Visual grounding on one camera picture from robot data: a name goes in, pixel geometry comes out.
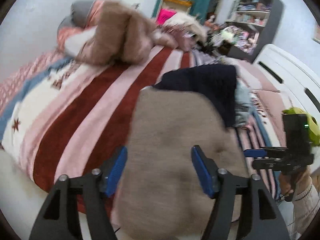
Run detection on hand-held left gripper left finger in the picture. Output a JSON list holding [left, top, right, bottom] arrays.
[[29, 146, 128, 240]]

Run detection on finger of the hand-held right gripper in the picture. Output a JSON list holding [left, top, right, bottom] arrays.
[[244, 148, 287, 158], [252, 159, 283, 172]]

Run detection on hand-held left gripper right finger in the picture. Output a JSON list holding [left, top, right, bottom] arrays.
[[191, 145, 290, 240]]

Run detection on brown knit sweater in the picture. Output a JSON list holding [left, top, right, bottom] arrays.
[[111, 89, 250, 240]]

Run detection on black knit garment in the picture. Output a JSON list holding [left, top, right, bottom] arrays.
[[152, 64, 238, 128]]

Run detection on person's right forearm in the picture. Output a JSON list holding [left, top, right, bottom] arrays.
[[291, 182, 320, 240]]

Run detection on person's right hand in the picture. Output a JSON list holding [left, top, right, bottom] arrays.
[[278, 167, 313, 202]]

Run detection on green avocado plush toy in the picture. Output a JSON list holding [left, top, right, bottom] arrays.
[[282, 107, 320, 147]]

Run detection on large pink pillow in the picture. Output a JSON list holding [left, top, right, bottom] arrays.
[[257, 90, 288, 145]]

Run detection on light blue garment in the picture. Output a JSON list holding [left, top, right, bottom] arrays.
[[234, 80, 254, 128]]

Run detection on striped fleece blanket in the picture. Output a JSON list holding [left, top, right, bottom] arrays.
[[0, 45, 283, 215]]

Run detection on white bed headboard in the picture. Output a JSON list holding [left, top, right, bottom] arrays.
[[252, 44, 320, 120]]

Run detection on small pink pillow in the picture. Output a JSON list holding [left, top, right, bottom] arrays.
[[235, 60, 265, 90]]

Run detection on dark shelf unit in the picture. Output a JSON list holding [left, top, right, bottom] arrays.
[[225, 0, 284, 62]]

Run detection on pink dotted bed sheet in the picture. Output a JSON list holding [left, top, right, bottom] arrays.
[[0, 52, 63, 110]]

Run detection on pink quilt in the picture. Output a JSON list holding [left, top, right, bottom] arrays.
[[65, 0, 175, 65]]

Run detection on cream blanket pile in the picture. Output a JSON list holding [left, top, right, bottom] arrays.
[[162, 14, 208, 43]]

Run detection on bright pink box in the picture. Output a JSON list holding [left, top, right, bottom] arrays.
[[156, 8, 177, 25]]

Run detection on grey pillow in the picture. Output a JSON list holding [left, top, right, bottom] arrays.
[[57, 1, 97, 37]]

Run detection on yellow small shelf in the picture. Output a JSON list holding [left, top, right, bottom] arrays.
[[160, 0, 193, 18]]

